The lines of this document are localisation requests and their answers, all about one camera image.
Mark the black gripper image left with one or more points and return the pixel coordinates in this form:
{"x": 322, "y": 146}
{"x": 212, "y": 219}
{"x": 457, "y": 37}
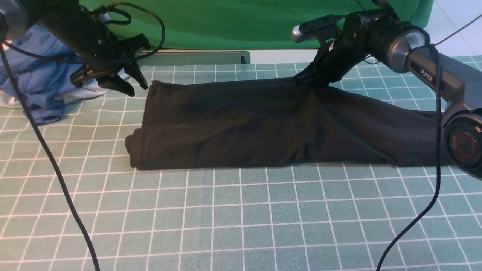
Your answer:
{"x": 103, "y": 54}

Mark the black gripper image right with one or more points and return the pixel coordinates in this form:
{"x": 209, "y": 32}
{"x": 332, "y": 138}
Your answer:
{"x": 332, "y": 62}

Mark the dark gray long-sleeved shirt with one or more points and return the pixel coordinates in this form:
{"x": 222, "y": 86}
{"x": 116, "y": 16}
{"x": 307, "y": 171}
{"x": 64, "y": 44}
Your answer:
{"x": 272, "y": 123}

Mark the blue crumpled garment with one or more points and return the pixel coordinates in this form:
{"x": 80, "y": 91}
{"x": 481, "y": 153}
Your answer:
{"x": 40, "y": 42}

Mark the green backdrop cloth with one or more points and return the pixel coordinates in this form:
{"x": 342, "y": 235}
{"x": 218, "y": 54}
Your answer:
{"x": 240, "y": 24}

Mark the white crumpled garment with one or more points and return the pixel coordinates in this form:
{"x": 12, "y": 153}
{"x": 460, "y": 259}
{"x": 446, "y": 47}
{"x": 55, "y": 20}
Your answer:
{"x": 48, "y": 87}

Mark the green checkered table cloth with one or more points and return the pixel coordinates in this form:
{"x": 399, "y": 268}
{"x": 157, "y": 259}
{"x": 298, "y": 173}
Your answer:
{"x": 298, "y": 218}

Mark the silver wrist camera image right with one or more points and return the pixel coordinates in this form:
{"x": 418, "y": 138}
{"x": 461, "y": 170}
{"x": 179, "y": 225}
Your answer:
{"x": 323, "y": 29}

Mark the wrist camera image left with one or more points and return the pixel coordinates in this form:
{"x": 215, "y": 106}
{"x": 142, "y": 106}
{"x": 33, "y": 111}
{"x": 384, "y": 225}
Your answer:
{"x": 104, "y": 14}

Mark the black cable image left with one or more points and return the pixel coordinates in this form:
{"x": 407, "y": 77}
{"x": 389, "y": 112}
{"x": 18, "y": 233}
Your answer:
{"x": 45, "y": 146}

